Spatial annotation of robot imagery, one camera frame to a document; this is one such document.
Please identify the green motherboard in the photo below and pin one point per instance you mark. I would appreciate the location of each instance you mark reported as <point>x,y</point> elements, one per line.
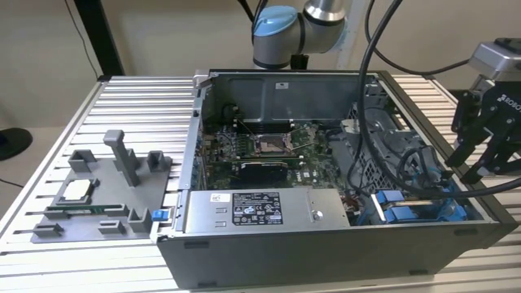
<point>313,152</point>

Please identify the open grey PC case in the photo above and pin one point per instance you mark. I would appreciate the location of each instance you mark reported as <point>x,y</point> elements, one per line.
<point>285,262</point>

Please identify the grey parts rack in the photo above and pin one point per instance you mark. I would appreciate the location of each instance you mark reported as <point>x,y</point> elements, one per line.
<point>117,195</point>

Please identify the black graphics card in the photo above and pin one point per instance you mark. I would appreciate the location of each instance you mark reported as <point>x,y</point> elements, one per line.
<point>262,174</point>

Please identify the silver CPU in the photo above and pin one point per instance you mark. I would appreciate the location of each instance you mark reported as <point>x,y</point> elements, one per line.
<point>77,190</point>

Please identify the CPU socket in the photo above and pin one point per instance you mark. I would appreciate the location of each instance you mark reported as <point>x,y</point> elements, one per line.
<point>272,143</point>

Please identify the green RAM stick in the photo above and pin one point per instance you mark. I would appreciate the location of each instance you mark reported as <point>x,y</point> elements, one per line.
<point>90,209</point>

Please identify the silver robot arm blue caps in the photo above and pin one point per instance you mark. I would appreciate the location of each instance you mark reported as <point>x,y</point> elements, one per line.
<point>272,45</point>

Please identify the black upright post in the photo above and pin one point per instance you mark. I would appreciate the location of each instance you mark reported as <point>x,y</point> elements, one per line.
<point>101,36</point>

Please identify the silver power supply unit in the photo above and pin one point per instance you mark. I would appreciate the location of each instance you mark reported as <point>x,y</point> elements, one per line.
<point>260,209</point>

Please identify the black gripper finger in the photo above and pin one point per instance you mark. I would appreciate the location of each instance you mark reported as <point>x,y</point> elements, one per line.
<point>471,134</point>
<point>502,158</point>

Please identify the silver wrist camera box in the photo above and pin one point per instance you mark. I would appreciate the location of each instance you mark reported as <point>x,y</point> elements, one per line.
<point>494,62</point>

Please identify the black round stand base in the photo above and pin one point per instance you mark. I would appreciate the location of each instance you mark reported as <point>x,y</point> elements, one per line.
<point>13,143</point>

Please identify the blue case latch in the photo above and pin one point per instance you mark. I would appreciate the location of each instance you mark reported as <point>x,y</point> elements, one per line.
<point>158,214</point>

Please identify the disk bay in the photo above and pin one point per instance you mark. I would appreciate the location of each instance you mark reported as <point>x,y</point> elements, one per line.
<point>430,204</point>

